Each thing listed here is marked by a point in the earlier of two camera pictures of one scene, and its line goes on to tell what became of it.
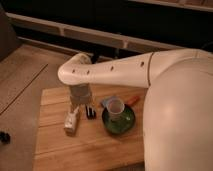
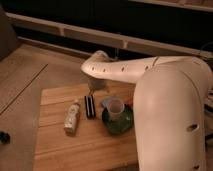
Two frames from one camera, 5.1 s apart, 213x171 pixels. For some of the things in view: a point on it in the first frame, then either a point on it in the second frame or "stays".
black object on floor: (5, 137) stays
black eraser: (90, 113) stays
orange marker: (133, 100) stays
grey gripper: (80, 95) to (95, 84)
